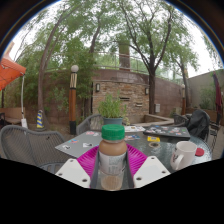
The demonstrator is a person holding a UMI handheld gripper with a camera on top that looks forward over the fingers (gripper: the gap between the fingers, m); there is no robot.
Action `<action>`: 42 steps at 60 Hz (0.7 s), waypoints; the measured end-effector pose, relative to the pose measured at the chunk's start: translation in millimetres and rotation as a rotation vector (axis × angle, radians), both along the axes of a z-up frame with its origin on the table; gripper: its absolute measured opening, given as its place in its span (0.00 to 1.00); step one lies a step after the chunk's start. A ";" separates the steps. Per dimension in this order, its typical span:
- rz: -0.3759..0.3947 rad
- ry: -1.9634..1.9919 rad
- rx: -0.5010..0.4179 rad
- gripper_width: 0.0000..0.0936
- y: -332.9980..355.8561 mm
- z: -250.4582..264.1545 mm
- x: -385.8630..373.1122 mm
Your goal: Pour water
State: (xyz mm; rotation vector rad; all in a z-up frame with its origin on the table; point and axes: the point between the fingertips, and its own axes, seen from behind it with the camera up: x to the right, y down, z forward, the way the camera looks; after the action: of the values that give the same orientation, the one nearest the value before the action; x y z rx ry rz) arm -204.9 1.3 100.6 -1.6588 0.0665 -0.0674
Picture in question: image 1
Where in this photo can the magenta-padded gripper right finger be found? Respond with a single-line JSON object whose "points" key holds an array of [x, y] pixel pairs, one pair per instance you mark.
{"points": [[136, 160]]}

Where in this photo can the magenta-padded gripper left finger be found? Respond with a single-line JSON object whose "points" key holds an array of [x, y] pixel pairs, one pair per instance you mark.
{"points": [[87, 160]]}

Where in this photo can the green-capped brown drink bottle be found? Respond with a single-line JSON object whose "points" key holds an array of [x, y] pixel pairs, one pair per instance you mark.
{"points": [[112, 153]]}

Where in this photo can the grey laptop with stickers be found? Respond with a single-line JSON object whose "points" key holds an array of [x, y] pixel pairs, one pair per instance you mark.
{"points": [[78, 143]]}

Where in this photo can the small colourful sticker sheet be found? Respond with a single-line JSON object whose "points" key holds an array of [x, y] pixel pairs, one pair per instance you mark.
{"points": [[132, 137]]}

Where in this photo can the yellow card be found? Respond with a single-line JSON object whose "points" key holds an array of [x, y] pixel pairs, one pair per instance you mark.
{"points": [[153, 139]]}

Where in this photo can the white printed booklet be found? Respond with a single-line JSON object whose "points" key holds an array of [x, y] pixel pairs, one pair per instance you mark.
{"points": [[134, 128]]}

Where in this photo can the black laptop with stickers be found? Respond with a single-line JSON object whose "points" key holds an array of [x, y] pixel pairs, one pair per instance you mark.
{"points": [[166, 131]]}

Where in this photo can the white ceramic mug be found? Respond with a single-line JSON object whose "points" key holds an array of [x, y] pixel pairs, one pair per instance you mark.
{"points": [[185, 151]]}

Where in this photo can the potted green plant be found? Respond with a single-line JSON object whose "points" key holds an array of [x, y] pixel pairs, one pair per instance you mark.
{"points": [[111, 108]]}

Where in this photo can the blue yellow striped cone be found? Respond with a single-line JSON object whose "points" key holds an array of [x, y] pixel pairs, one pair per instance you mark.
{"points": [[40, 120]]}

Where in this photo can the flat round red coaster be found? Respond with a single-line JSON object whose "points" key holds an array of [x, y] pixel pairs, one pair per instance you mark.
{"points": [[200, 152]]}

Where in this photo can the grey wicker armchair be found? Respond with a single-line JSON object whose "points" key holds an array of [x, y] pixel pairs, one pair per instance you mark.
{"points": [[23, 143]]}

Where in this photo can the dark-trunked tree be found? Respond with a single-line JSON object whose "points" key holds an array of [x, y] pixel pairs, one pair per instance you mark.
{"points": [[151, 90]]}

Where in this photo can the black jacket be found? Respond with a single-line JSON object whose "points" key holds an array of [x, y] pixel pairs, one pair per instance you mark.
{"points": [[198, 123]]}

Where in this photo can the black metal patio chair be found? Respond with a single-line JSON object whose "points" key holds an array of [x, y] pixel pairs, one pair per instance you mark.
{"points": [[215, 130]]}

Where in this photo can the white umbrella pole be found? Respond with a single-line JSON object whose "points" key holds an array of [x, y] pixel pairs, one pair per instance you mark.
{"points": [[22, 100]]}

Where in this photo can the closed maroon patio umbrella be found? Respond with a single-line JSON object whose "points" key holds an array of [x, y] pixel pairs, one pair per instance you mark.
{"points": [[218, 93]]}

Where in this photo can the orange patio umbrella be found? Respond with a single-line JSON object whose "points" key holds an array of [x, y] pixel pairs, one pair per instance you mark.
{"points": [[10, 71]]}

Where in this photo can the globe-topped wooden lamp post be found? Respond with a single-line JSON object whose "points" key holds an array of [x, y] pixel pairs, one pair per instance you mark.
{"points": [[73, 103]]}

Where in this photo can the wall lantern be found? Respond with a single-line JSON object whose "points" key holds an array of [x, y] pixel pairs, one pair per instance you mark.
{"points": [[97, 87], [146, 91]]}

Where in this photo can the slim wooden lamp post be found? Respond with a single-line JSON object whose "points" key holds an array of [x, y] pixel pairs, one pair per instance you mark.
{"points": [[183, 100]]}

